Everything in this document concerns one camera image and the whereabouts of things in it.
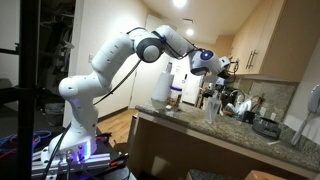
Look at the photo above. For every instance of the black metal pole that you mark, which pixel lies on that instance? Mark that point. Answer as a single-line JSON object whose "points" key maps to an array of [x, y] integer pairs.
{"points": [[28, 90]]}

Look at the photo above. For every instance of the clear glass cup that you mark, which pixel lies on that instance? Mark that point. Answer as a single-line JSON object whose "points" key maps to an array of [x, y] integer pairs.
{"points": [[212, 111]]}

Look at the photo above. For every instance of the white wall outlet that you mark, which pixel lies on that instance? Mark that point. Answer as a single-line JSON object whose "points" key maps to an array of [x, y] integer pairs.
{"points": [[263, 111], [273, 116]]}

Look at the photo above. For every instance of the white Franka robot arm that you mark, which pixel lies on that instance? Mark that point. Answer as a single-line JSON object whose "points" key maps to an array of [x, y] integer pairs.
{"points": [[110, 56]]}

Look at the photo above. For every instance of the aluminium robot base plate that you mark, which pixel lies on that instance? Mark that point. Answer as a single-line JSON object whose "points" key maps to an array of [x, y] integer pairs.
{"points": [[71, 161]]}

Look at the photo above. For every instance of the black countertop appliance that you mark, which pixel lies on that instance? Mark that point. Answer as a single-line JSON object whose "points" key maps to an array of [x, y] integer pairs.
{"points": [[266, 127]]}

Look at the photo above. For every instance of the metal kitchen faucet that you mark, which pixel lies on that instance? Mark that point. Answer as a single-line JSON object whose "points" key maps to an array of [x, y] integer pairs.
{"points": [[237, 95]]}

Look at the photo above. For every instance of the wooden wall cabinet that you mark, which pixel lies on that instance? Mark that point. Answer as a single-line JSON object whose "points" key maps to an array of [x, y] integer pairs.
{"points": [[266, 36]]}

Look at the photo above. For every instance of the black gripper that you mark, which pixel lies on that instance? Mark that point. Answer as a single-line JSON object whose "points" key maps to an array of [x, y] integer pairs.
{"points": [[214, 80]]}

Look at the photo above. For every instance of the white kitchen items pile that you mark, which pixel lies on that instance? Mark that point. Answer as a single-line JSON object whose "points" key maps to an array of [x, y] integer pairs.
{"points": [[240, 107]]}

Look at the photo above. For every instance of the granite countertop with wood edge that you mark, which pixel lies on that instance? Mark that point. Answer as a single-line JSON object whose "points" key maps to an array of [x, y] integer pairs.
{"points": [[173, 146]]}

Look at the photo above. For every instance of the jar with blue lid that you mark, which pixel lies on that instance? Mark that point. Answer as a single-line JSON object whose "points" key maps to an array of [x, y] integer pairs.
{"points": [[175, 96]]}

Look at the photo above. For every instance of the white paper towel roll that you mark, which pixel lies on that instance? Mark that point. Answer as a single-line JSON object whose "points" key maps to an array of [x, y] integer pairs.
{"points": [[163, 85]]}

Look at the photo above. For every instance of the white light switch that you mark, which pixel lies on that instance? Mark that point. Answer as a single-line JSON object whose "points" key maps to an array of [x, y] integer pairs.
{"points": [[90, 58]]}

